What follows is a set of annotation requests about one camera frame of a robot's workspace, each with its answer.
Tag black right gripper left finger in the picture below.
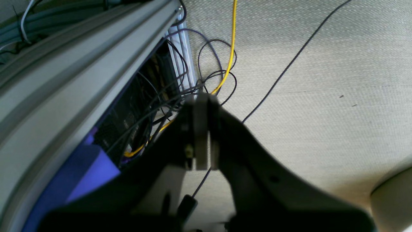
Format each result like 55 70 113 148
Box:
38 97 195 232

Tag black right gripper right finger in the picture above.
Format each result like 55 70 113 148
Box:
209 96 377 232

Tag purple panel under frame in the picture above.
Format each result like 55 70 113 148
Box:
22 127 120 232

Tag long black floor cable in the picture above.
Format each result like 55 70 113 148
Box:
192 0 353 198

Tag yellow cable on floor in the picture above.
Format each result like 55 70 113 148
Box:
124 0 238 158

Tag aluminium frame rail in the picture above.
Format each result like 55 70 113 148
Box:
1 0 180 231

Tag tangled black cables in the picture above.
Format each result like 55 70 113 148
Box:
106 29 238 155

